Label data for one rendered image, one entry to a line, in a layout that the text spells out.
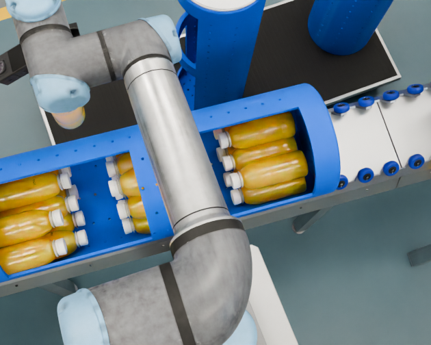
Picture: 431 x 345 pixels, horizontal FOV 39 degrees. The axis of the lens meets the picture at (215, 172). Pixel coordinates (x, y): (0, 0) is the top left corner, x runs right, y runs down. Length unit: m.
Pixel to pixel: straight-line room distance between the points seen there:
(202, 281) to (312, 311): 1.92
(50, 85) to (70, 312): 0.33
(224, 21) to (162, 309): 1.23
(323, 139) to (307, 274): 1.26
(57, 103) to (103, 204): 0.78
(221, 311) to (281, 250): 1.91
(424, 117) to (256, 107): 0.60
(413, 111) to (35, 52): 1.22
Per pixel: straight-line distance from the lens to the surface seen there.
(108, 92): 2.62
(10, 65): 1.11
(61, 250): 1.47
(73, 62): 0.89
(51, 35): 0.91
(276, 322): 1.41
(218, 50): 1.96
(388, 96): 1.79
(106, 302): 0.70
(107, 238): 1.58
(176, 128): 0.80
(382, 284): 2.68
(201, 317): 0.69
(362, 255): 2.68
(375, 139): 1.79
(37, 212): 1.47
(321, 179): 1.46
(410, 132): 1.83
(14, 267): 1.48
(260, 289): 1.41
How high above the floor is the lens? 2.54
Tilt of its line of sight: 74 degrees down
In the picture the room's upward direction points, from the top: 11 degrees clockwise
